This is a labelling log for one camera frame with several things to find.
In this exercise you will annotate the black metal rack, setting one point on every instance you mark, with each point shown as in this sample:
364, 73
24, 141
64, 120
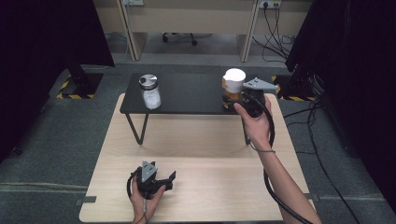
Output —
193, 93

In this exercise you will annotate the person's left hand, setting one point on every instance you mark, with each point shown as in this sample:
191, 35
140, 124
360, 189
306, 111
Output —
146, 203

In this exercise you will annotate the beige desk panel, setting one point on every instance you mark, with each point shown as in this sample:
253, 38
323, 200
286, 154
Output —
193, 18

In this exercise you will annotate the beige desk leg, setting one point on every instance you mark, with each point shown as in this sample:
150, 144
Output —
247, 37
132, 34

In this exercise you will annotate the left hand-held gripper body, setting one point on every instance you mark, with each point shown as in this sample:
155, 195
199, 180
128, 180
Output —
148, 180

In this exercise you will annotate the thin grey wristband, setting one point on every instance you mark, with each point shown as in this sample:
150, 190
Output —
264, 151

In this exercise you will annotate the grey tape strip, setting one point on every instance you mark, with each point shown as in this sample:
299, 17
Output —
313, 197
86, 200

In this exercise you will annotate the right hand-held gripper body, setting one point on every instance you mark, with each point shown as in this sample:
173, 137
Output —
257, 99

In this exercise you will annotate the office chair base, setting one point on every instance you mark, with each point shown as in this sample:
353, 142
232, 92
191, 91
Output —
190, 39

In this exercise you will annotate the white wall socket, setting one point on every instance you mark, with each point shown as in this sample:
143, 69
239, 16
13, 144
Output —
269, 3
134, 2

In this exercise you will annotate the stand base with hazard tape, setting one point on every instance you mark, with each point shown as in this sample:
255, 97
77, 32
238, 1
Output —
90, 84
292, 90

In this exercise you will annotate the black curtain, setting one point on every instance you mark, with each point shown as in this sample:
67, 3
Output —
37, 62
358, 77

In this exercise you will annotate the person's right hand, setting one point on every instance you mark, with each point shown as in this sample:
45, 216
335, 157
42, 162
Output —
257, 130

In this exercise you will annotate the amber jar with white lid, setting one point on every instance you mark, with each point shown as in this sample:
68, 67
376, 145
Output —
233, 82

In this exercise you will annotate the glass jar with silver lid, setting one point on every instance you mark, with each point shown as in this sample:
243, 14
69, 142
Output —
151, 93

